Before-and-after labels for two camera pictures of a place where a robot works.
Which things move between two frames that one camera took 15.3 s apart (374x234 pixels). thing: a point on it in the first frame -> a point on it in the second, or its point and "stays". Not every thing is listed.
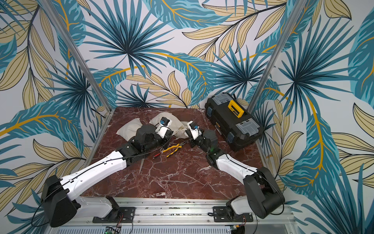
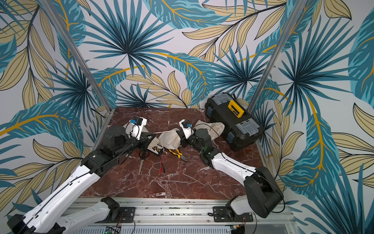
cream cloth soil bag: [179, 127] -> [170, 139]
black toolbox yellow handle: [238, 126] stays
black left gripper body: [165, 138] -> [140, 144]
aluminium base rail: [184, 216] stays
